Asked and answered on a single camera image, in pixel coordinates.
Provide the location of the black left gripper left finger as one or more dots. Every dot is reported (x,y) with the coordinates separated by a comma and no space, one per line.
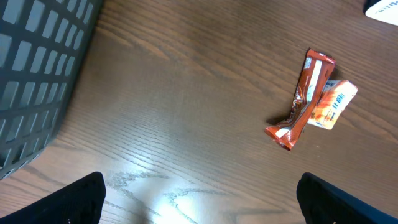
(80,202)

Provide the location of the small orange yellow packet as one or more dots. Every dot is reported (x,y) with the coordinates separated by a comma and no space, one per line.
(335,97)

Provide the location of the orange snack bar wrapper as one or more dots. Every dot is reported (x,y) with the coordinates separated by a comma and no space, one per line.
(316,72)

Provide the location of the grey plastic mesh basket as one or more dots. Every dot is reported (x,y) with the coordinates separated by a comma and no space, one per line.
(43,44)

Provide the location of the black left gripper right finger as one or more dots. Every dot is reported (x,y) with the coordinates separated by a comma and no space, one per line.
(322,202)

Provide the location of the white barcode scanner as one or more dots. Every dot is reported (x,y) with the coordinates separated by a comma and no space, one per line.
(382,10)

